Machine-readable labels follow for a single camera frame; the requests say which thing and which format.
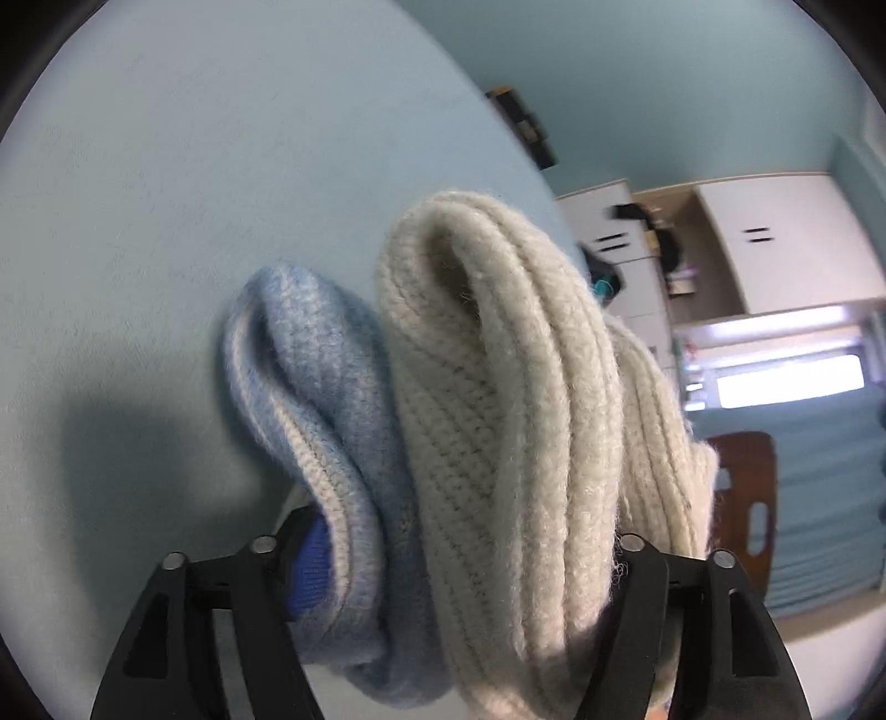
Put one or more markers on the cream and blue knit sweater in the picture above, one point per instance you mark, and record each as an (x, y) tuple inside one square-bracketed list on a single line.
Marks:
[(526, 429)]

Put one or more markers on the bed with blue sheet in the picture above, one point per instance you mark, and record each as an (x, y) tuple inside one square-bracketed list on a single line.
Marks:
[(138, 277)]

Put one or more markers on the tall white cabinet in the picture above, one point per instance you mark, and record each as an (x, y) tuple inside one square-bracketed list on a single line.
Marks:
[(796, 263)]

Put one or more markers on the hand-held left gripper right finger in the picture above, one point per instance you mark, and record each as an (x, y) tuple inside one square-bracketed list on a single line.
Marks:
[(644, 588)]

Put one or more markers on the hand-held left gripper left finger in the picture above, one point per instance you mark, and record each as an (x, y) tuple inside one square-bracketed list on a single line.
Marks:
[(308, 574)]

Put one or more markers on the teal curtain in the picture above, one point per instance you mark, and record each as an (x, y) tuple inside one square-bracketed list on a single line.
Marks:
[(830, 498)]

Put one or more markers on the brown wooden chair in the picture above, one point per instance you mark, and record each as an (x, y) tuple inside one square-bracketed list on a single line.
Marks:
[(737, 457)]

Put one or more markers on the black cloth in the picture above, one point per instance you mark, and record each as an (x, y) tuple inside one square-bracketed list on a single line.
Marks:
[(668, 249)]

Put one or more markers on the black and grey box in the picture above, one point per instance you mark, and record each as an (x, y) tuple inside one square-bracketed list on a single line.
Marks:
[(522, 128)]

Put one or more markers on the window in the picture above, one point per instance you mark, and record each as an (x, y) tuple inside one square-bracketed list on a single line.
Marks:
[(789, 374)]

